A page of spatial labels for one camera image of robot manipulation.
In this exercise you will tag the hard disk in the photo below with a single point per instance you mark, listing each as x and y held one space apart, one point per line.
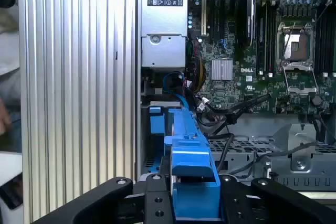
191 153

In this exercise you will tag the silver chipset heatsink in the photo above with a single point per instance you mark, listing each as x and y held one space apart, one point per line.
222 69

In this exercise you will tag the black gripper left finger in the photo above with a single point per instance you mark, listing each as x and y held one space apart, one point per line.
92 203

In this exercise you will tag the thin metal locking lever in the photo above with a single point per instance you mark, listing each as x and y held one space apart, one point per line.
325 7

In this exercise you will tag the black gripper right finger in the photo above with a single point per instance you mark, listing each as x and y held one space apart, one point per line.
288 203

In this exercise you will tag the green motherboard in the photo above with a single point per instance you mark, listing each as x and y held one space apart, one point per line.
236 93

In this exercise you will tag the person's hand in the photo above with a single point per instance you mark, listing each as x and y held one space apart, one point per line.
3 119

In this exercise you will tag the black RAM slot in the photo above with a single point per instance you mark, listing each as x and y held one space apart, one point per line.
261 45
270 45
319 45
328 45

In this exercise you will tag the dark grey PC case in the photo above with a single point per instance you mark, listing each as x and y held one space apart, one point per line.
262 123

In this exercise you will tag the person's white shirt trunk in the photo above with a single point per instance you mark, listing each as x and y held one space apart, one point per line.
8 56

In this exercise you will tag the white expansion slot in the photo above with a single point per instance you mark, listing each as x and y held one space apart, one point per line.
203 14

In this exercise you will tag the CPU socket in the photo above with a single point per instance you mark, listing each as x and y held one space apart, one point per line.
299 47

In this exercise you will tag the perforated metal drive cage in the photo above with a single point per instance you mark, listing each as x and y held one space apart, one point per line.
302 179

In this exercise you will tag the silver power supply unit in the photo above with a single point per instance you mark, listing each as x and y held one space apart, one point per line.
162 22

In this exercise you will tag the metal socket cover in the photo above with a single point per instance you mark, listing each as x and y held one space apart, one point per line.
299 68

